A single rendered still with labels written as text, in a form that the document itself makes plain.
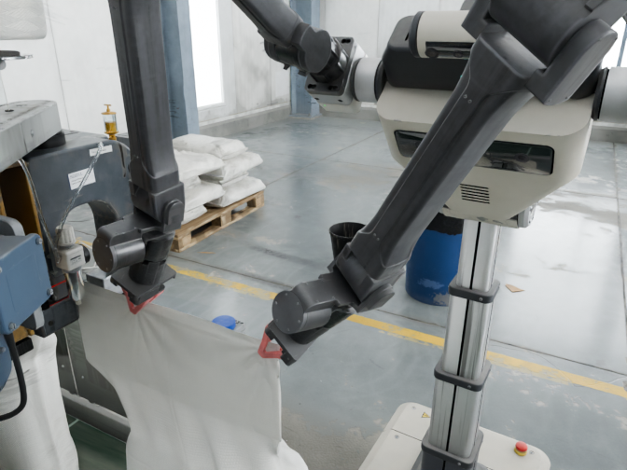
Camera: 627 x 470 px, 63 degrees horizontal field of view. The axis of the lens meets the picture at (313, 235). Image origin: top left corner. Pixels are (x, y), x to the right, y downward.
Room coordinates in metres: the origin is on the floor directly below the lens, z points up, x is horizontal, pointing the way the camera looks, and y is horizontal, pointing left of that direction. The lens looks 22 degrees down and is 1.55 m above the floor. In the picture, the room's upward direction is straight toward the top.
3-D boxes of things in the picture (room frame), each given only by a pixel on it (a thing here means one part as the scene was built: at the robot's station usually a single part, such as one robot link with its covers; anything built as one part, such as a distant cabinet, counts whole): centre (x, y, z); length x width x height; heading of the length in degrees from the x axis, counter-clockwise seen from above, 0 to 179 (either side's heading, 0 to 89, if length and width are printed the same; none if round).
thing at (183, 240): (4.12, 1.09, 0.07); 1.20 x 0.82 x 0.14; 154
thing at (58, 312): (0.84, 0.50, 1.04); 0.08 x 0.06 x 0.05; 152
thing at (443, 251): (2.85, -0.78, 0.32); 0.51 x 0.48 x 0.65; 152
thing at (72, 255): (0.84, 0.44, 1.14); 0.05 x 0.04 x 0.16; 152
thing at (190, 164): (3.76, 1.03, 0.56); 0.66 x 0.42 x 0.15; 152
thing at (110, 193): (1.01, 0.56, 1.21); 0.30 x 0.25 x 0.30; 62
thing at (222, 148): (4.42, 0.95, 0.56); 0.67 x 0.43 x 0.15; 62
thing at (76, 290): (0.83, 0.44, 1.11); 0.03 x 0.03 x 0.06
